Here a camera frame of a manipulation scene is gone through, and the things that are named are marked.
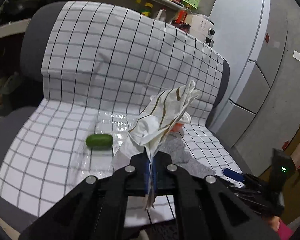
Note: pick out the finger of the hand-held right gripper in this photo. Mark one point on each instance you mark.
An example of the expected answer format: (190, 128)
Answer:
(245, 192)
(232, 174)

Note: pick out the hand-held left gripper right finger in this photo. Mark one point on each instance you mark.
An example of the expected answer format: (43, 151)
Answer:
(162, 175)

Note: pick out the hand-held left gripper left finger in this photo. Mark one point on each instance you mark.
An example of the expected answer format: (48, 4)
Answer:
(147, 177)

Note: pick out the striped white paper napkin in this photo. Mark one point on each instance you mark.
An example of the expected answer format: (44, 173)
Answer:
(160, 115)

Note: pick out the person's right forearm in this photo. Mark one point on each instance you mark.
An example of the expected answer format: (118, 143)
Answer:
(286, 231)

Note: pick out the grey felt pad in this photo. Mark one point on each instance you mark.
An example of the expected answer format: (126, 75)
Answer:
(180, 155)

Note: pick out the paper noodle bowl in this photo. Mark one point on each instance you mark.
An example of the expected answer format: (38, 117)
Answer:
(178, 127)

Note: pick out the small green cucumber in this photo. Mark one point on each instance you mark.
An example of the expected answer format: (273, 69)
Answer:
(98, 142)

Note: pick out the clear plastic tray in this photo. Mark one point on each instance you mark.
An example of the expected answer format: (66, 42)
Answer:
(107, 128)

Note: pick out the grey refrigerator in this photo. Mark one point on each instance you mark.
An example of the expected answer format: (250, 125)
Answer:
(240, 42)

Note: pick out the white black checked cloth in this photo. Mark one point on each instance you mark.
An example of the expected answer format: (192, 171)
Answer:
(90, 55)

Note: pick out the red fridge sticker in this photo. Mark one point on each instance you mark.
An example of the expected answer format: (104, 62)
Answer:
(267, 38)

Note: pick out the white kitchen appliance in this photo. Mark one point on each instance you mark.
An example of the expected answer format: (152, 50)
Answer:
(200, 25)

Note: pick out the large red-label oil bottle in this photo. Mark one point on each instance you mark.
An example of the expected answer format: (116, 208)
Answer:
(181, 20)

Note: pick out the green yellow-label bottle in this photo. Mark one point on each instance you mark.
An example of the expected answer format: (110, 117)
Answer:
(146, 10)

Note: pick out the white plastic bag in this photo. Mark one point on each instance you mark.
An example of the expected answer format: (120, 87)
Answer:
(2, 92)

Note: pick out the dark sauce bottle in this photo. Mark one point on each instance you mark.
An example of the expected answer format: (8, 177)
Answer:
(138, 4)

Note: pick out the grey office chair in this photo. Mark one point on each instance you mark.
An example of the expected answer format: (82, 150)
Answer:
(32, 42)

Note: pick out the red wall sticker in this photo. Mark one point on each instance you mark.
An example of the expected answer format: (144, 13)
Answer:
(285, 145)

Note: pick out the white wall switch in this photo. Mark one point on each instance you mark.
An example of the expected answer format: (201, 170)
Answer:
(296, 55)

